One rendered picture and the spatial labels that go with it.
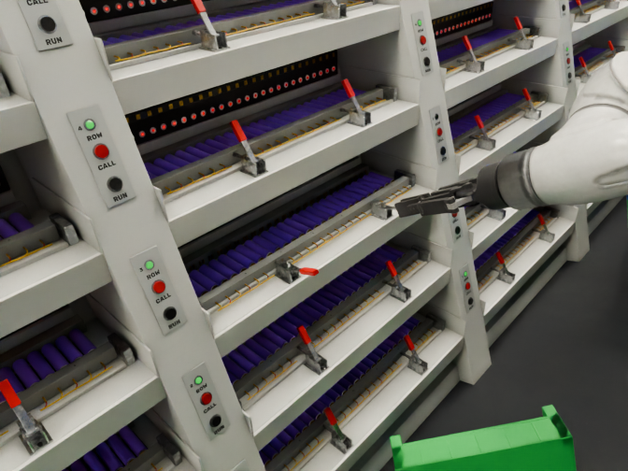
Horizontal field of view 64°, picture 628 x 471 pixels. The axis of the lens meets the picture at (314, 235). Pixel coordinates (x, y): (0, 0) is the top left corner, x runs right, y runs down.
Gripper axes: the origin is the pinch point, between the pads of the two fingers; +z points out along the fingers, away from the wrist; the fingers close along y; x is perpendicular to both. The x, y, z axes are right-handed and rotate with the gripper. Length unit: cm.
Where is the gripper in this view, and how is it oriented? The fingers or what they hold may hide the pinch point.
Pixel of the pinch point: (414, 205)
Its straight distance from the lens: 98.2
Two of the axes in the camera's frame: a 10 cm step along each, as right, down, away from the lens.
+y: 6.9, -4.2, 5.8
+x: -4.1, -9.0, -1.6
